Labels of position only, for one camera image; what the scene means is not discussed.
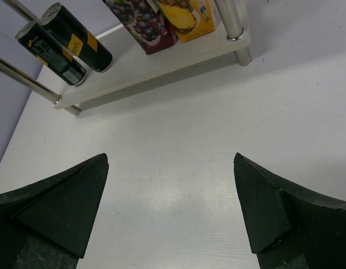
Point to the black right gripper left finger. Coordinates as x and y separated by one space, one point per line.
48 224

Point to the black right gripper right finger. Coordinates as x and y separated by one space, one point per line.
288 225

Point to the black can front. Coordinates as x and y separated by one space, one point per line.
46 49

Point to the black can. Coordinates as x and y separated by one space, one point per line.
46 49
60 23

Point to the white two-tier shelf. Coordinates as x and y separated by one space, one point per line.
132 66

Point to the purple grape juice carton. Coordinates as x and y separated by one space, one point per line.
146 24

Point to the yellow pineapple juice carton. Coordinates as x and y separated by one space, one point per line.
189 18

